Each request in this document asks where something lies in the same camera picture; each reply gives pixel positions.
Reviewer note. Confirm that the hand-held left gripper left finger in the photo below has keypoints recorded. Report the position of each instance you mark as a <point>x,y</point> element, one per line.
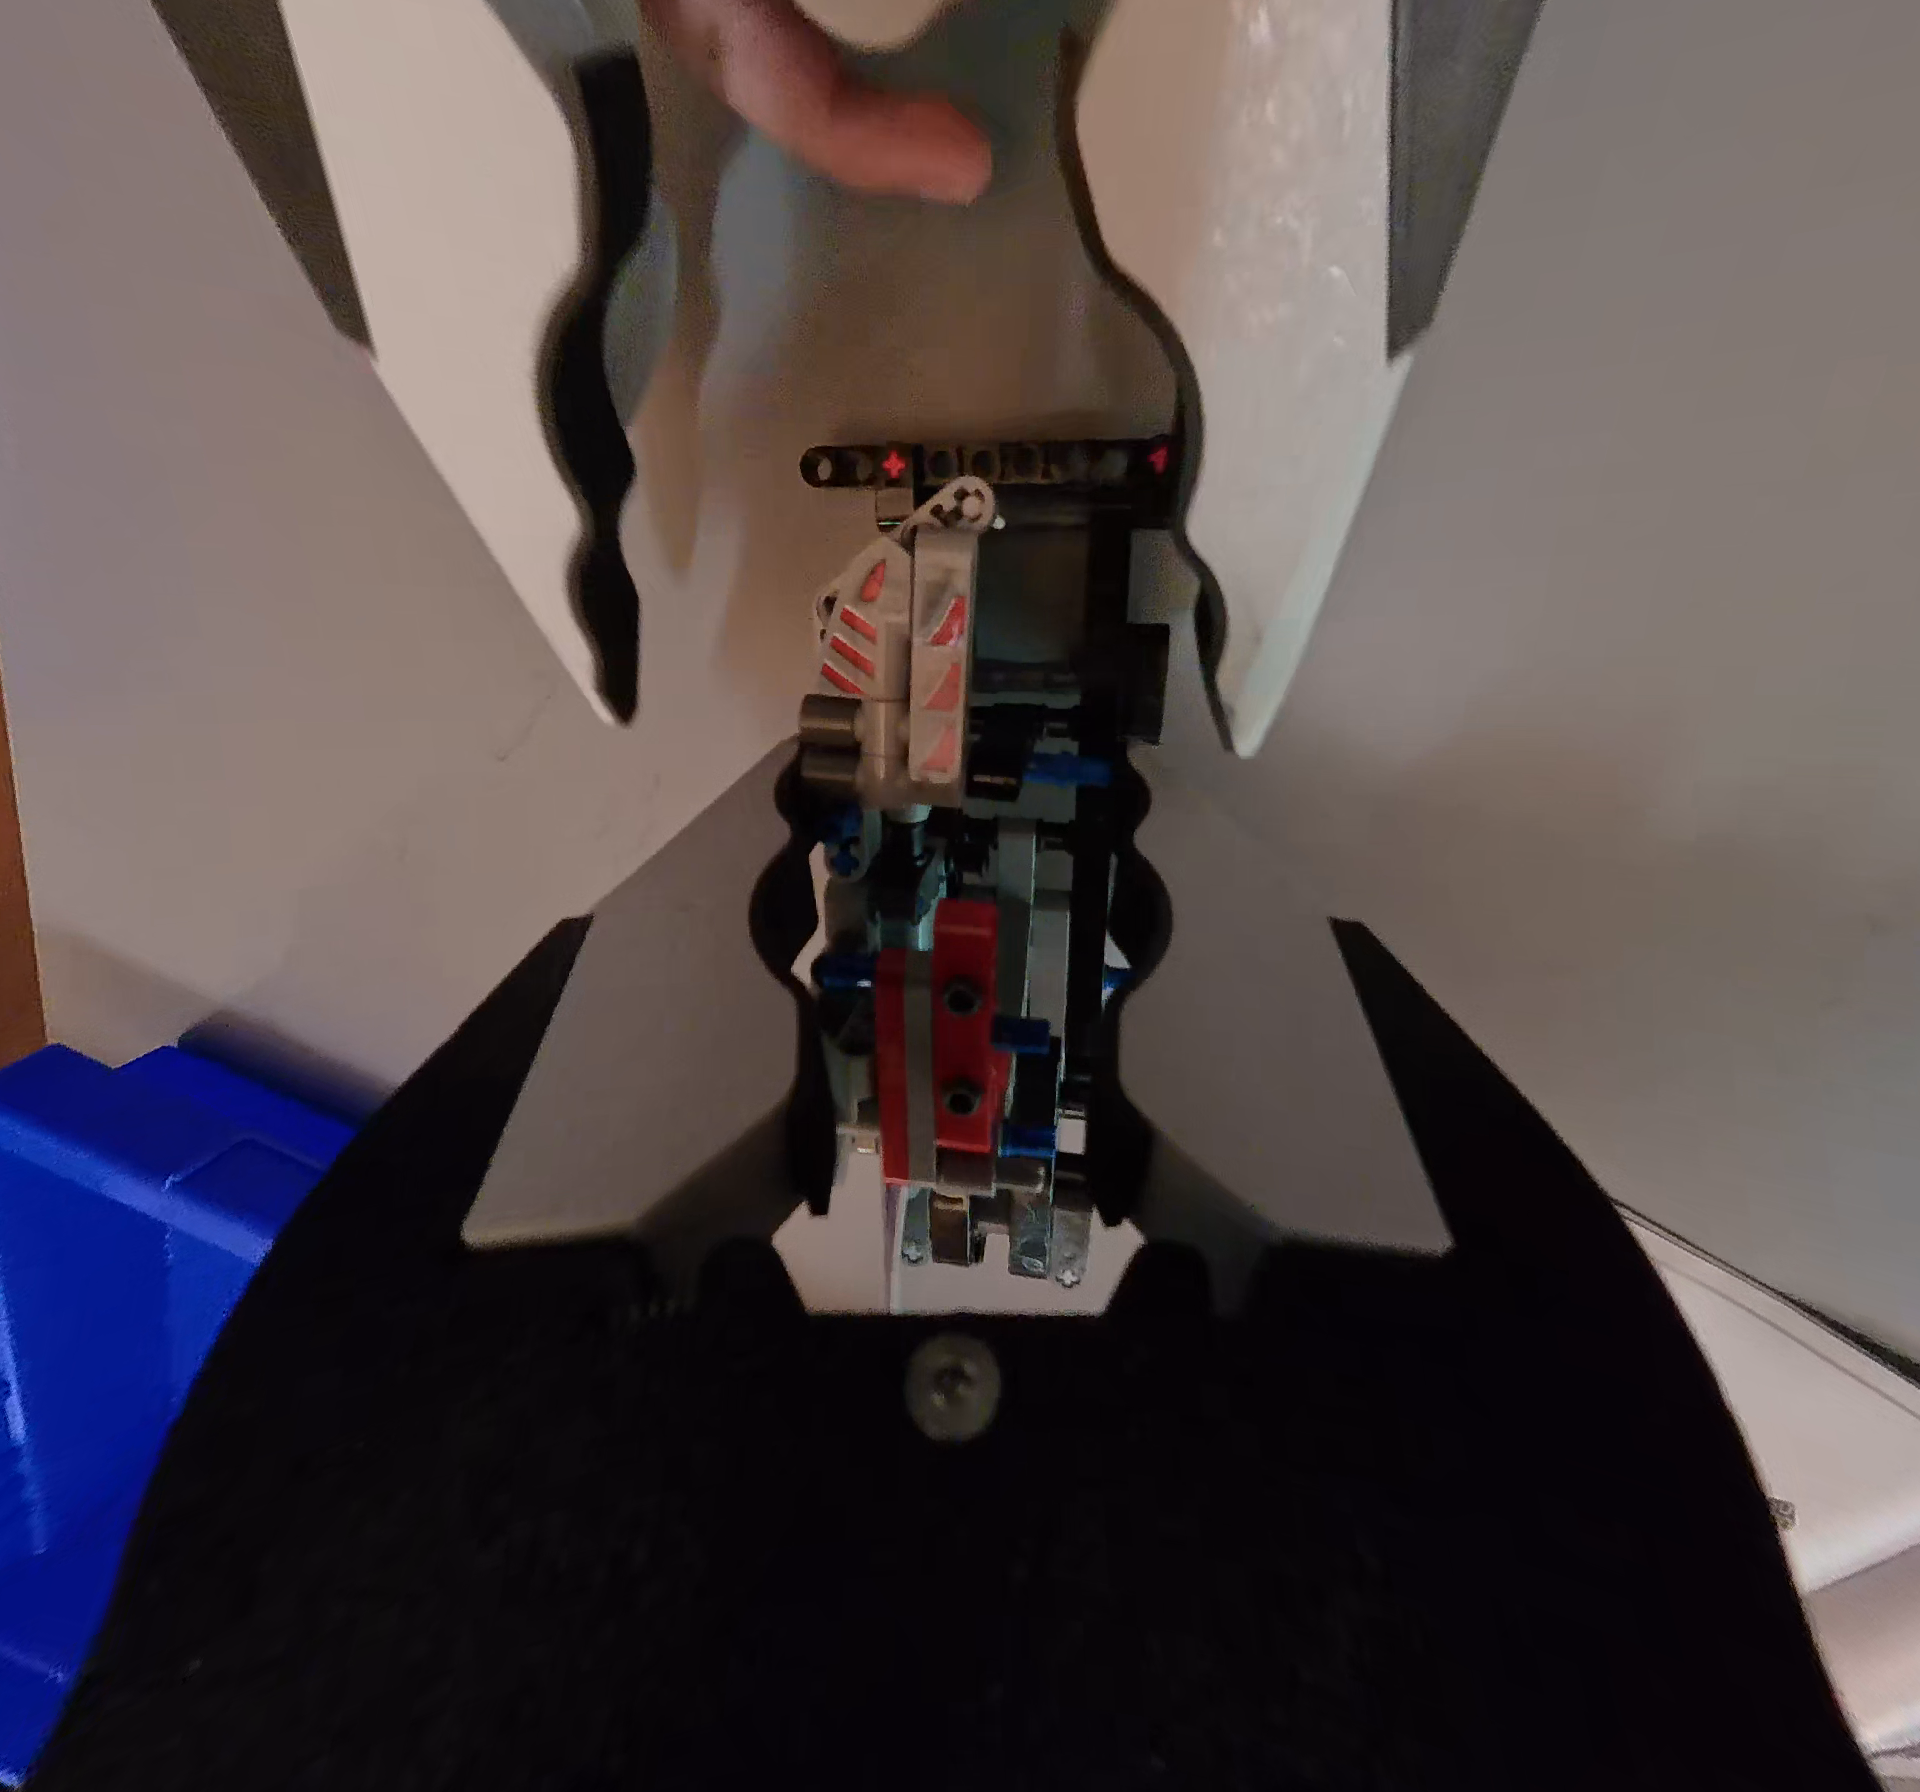
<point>645,1071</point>

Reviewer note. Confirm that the blue plastic storage bin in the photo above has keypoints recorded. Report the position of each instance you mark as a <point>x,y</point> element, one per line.
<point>120,1296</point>

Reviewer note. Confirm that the white paper booklet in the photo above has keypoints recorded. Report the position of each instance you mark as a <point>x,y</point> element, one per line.
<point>1846,1462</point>

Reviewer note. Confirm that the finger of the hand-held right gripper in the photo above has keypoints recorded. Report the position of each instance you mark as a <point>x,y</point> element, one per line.
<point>452,245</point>
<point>1275,245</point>

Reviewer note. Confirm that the grey red toy brick truck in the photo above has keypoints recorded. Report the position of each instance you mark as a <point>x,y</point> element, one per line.
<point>930,682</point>

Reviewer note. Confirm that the blue toy brick pin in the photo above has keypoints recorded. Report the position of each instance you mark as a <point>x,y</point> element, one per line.
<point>1069,769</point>

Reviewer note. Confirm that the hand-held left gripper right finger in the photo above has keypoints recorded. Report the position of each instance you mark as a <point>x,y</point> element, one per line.
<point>1275,1087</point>

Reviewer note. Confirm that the person's right hand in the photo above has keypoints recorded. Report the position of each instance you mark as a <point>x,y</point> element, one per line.
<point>855,126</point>

